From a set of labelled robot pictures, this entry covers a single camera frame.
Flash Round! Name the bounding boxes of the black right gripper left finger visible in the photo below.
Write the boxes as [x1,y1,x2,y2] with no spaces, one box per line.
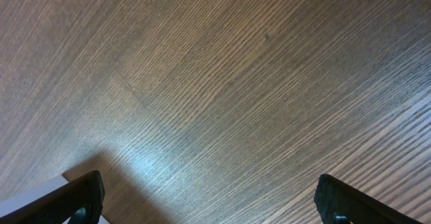
[0,170,106,224]

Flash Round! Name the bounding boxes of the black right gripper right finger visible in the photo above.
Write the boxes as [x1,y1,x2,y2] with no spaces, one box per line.
[314,174,420,224]

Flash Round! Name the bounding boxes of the pink open cardboard box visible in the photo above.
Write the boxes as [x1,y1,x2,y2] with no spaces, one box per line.
[0,174,110,224]

